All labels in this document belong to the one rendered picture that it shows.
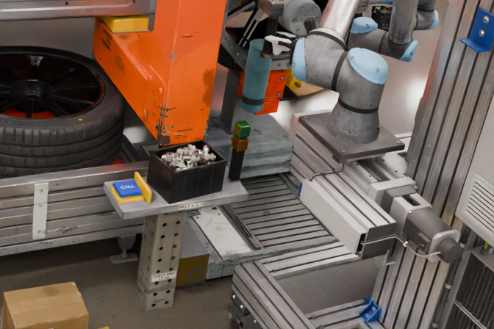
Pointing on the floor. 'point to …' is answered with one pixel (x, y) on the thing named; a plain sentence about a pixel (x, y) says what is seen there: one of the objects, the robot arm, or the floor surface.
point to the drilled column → (159, 259)
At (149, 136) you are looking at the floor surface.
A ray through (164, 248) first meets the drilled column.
